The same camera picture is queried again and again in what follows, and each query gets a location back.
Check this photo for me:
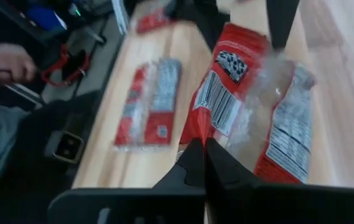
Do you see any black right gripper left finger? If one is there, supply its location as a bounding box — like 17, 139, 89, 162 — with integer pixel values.
153, 138, 207, 189

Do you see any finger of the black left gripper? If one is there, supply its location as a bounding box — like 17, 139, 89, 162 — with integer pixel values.
194, 0, 231, 52
265, 0, 300, 51

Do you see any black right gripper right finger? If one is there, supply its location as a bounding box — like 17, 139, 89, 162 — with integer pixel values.
206, 138, 260, 191

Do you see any red plastic-wrapped popcorn bag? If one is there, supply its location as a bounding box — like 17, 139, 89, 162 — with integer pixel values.
179, 22, 318, 185
135, 7, 176, 34
113, 57, 183, 152

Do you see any black device with rectangular socket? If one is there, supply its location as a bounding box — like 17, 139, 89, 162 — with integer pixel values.
11, 91, 103, 187

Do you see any blue object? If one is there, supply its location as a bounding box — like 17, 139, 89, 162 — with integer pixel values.
26, 4, 69, 32

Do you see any person's hand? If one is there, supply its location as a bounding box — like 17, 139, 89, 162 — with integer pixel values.
0, 42, 38, 85

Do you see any red cord loop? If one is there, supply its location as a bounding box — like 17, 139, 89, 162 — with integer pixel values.
40, 44, 91, 88

